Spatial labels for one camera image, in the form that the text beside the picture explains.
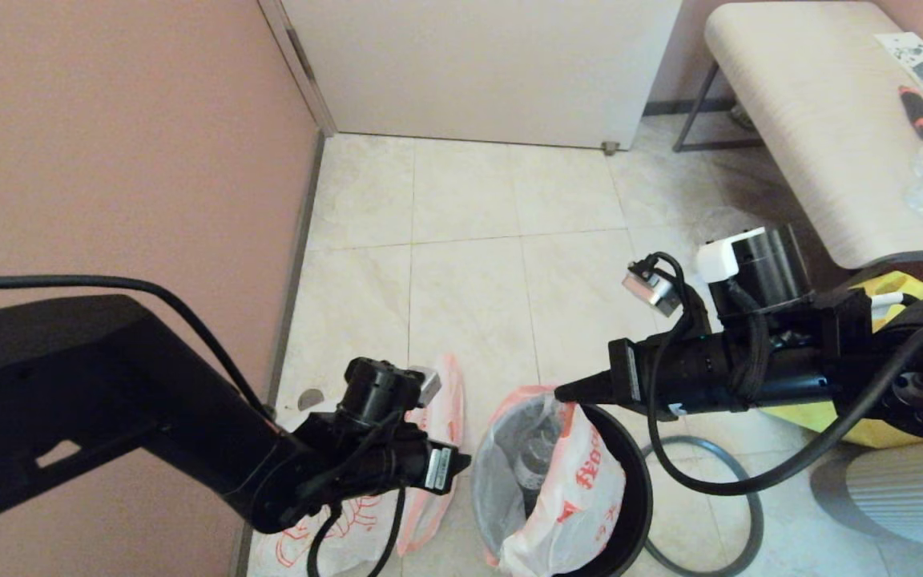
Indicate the grey door frame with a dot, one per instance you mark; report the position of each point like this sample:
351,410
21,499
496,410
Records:
301,60

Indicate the yellow fabric bag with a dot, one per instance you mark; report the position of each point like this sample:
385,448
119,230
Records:
814,421

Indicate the clear plastic bottle white label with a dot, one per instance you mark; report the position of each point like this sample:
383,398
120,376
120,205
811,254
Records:
530,461

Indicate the used white red plastic bag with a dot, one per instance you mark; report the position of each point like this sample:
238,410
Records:
582,481

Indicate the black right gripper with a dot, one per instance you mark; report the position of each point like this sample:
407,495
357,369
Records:
694,373

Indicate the black round trash bin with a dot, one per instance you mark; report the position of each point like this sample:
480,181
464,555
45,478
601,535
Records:
634,497

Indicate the white wood bench metal legs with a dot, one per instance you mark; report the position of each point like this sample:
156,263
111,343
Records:
814,120

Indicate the orange black hand tool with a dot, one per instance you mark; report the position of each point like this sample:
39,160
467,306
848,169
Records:
920,120

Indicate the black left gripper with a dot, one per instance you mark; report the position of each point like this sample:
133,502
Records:
373,465

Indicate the black white printed paper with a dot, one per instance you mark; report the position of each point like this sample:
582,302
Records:
922,60

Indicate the white red-print plastic bag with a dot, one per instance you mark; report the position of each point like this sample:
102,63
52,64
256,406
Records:
441,425

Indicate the round grey floor plug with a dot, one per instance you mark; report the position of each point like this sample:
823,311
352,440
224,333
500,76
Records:
311,398

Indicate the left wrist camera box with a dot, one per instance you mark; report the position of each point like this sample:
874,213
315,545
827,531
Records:
428,385

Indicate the white door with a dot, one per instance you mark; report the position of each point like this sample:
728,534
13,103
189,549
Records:
469,64

